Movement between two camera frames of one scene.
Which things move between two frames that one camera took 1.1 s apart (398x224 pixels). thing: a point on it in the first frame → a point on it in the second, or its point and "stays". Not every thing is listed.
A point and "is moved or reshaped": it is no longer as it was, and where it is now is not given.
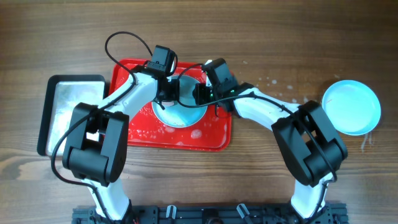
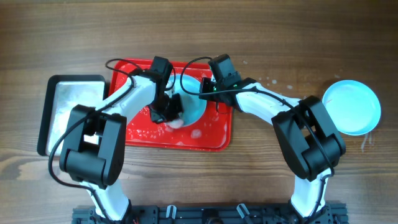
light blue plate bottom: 176,116 stays
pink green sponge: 168,103 is moved or reshaped
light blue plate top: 352,107 stays
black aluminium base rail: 213,214 stays
